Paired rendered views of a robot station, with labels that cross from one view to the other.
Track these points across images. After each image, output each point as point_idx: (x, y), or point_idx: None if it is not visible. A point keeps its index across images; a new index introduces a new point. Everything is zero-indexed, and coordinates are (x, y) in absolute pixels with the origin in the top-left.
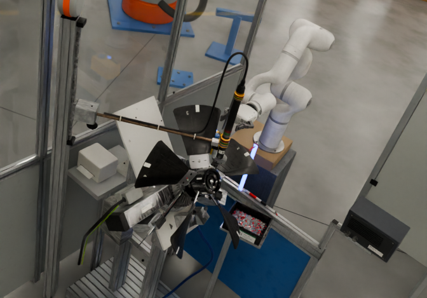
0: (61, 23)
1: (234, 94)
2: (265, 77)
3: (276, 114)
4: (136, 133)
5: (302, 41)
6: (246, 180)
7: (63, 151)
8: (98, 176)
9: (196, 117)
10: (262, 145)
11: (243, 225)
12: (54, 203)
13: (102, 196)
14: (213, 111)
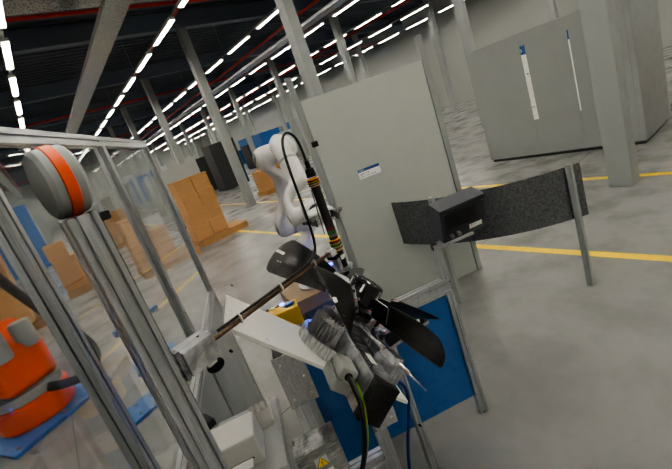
0: (76, 228)
1: (310, 183)
2: (293, 186)
3: (304, 245)
4: (260, 329)
5: (286, 141)
6: None
7: (213, 445)
8: (260, 449)
9: (289, 258)
10: None
11: None
12: None
13: (288, 460)
14: (308, 218)
